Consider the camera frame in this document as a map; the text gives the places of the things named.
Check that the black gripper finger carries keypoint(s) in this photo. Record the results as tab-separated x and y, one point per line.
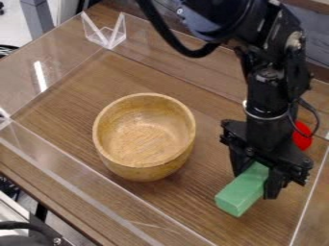
275	182
240	158

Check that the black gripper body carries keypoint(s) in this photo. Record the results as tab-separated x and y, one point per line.
268	136

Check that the green rectangular stick block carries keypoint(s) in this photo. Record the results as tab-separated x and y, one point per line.
236	197

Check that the brown wooden bowl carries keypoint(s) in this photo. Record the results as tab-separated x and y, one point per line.
143	134

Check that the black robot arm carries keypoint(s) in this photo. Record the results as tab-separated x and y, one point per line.
271	50

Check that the red plush strawberry toy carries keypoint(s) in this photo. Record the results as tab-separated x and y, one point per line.
301	136

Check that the black table leg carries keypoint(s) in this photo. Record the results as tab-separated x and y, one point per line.
41	212

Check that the clear acrylic tray enclosure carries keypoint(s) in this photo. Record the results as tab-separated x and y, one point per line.
100	56

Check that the black metal bracket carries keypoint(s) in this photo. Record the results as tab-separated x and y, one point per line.
45	236

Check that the grey post in background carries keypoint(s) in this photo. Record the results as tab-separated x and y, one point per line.
37	16

